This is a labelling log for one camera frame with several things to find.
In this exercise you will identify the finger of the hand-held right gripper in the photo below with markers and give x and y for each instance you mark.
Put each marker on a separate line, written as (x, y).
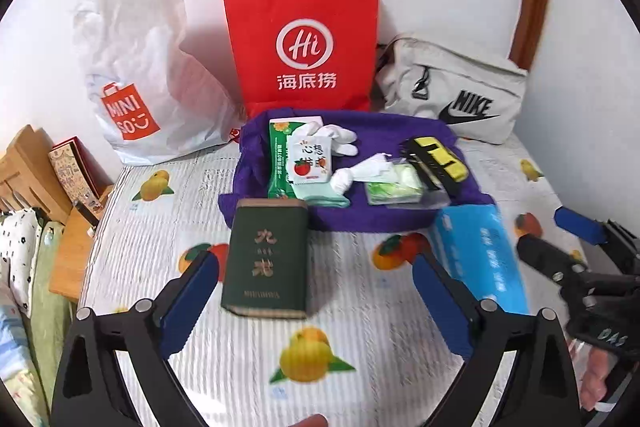
(580, 224)
(550, 262)

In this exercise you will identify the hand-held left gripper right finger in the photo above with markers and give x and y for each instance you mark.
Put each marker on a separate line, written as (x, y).
(440, 302)

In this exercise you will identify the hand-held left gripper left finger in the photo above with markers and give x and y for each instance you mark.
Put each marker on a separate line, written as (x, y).
(187, 302)

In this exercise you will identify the light green tissue pack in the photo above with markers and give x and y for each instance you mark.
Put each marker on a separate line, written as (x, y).
(400, 184)

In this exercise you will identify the yellow black pouch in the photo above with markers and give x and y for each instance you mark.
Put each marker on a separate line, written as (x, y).
(442, 157)

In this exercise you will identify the green wet wipes pack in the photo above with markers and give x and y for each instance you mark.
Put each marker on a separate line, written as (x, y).
(280, 167)

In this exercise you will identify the white glove with green cuff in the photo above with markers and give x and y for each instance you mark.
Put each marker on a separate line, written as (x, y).
(340, 139)

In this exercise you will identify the person's right hand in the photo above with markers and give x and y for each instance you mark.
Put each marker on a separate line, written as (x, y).
(595, 377)

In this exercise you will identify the person's left hand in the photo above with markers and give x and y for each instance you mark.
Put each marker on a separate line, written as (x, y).
(310, 422)

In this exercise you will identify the blue tissue pack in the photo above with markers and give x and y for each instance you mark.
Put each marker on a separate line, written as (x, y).
(480, 257)

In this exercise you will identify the dark green tin box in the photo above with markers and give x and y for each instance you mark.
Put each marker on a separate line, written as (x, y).
(265, 257)

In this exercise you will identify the fruit print tablecloth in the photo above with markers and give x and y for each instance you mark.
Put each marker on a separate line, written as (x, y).
(350, 332)

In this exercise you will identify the wooden nightstand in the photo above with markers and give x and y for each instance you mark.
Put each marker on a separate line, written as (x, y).
(75, 257)

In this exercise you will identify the purple fleece cloth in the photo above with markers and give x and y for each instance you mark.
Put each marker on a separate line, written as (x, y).
(350, 217)

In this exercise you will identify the small black stand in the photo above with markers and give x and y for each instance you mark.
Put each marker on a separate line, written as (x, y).
(87, 212)

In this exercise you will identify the light green blanket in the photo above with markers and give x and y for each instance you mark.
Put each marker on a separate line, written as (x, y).
(50, 332)

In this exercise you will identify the patterned gift box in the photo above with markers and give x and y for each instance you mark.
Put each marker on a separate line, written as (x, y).
(70, 172)

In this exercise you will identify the white dotted pillow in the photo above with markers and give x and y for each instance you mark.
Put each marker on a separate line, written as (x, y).
(20, 247)

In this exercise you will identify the colourful printed quilt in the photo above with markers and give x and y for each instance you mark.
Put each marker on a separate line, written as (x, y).
(15, 357)

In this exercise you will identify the beige waist bag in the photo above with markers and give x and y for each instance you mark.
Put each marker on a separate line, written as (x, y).
(450, 77)

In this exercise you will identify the wooden chair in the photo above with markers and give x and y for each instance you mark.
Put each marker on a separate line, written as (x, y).
(30, 167)

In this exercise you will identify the white plastic shopping bag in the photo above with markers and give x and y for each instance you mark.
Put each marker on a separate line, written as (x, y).
(150, 57)

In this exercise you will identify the red paper bag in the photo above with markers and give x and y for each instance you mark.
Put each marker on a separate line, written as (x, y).
(300, 7)

